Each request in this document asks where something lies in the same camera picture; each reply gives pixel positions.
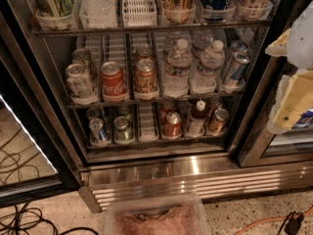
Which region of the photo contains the silver can middle front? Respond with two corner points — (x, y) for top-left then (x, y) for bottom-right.
(66, 63), (95, 99)

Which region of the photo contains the silver can middle rear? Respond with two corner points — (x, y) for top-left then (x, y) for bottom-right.
(72, 48), (94, 73)

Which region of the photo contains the copper can bottom front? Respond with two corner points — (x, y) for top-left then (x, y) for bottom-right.
(208, 109), (229, 133)

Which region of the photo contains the green soda can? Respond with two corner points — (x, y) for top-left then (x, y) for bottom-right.
(113, 117), (133, 141)
(116, 105), (133, 122)

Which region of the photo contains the blue silver slim can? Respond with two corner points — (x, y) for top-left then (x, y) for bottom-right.
(227, 40), (248, 58)
(223, 51), (250, 86)

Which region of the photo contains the water bottle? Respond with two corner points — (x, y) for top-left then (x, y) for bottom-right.
(163, 31), (182, 60)
(192, 29), (214, 58)
(164, 39), (193, 98)
(191, 40), (225, 93)

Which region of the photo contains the red can bottom front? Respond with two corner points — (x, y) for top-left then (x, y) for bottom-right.
(163, 112), (182, 137)

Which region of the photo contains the copper can bottom rear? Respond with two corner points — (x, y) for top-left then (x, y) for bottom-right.
(207, 97), (222, 118)

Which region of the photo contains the red can bottom rear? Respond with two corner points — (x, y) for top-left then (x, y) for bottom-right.
(160, 101), (176, 121)

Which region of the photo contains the white empty glide tray top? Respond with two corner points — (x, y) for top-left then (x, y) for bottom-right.
(122, 0), (157, 27)

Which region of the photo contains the blue pepsi can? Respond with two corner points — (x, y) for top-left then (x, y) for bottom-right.
(294, 108), (313, 128)

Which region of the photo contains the orange cable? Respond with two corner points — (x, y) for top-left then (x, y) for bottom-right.
(234, 205), (313, 235)

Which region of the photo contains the water bottle front left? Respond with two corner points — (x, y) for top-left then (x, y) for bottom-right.
(164, 39), (193, 98)

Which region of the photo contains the blue silver slim can rear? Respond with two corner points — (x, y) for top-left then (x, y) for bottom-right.
(227, 40), (248, 58)

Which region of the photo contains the clear bottle top shelf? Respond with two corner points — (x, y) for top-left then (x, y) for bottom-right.
(79, 0), (116, 29)

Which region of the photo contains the clear plastic bin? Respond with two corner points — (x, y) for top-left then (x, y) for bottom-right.
(105, 193), (211, 235)

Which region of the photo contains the water bottle rear left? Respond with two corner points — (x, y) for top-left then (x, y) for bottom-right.
(163, 31), (182, 60)

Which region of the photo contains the water bottle front right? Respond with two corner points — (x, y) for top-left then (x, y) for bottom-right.
(191, 40), (225, 93)

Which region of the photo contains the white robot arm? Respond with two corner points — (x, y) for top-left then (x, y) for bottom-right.
(265, 2), (313, 134)

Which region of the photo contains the steel fridge bottom grille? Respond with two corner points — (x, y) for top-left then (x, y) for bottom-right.
(78, 156), (313, 213)

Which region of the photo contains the green soda can rear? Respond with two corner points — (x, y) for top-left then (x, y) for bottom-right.
(116, 105), (133, 122)

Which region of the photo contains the orange can middle front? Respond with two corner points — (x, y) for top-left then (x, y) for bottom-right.
(135, 59), (158, 94)

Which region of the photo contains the orange can middle rear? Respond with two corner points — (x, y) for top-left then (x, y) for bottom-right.
(135, 46), (155, 62)

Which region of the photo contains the water bottle rear right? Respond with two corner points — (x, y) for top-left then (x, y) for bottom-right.
(192, 29), (214, 58)

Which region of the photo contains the copper can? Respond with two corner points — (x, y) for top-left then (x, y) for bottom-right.
(207, 97), (222, 118)
(208, 109), (229, 133)

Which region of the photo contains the black plug box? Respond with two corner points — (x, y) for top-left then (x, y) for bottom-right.
(284, 211), (304, 235)

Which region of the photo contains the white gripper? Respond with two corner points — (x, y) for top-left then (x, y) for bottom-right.
(265, 28), (313, 134)

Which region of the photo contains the black cable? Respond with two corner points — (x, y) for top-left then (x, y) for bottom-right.
(0, 202), (100, 235)

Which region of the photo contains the white empty glide tray bottom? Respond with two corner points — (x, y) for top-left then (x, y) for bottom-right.
(138, 103), (158, 142)

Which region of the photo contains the open glass fridge door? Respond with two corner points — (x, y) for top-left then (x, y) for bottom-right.
(0, 17), (79, 208)

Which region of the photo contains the blue silver slim can front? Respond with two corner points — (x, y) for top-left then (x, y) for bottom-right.
(223, 51), (250, 86)

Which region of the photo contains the right glass fridge door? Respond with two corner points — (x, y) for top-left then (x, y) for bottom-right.
(238, 0), (312, 167)

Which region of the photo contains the orange can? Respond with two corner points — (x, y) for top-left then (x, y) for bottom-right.
(135, 59), (158, 94)
(135, 46), (155, 62)

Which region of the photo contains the white empty glide tray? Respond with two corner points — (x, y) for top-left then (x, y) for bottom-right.
(138, 103), (158, 142)
(122, 0), (157, 27)

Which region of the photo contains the green soda can front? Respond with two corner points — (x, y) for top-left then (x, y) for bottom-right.
(113, 117), (133, 141)

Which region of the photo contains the red coca-cola can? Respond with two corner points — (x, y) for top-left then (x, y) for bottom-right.
(101, 62), (125, 96)

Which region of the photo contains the brown juice bottle white cap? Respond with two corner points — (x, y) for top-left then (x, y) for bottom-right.
(186, 100), (206, 137)

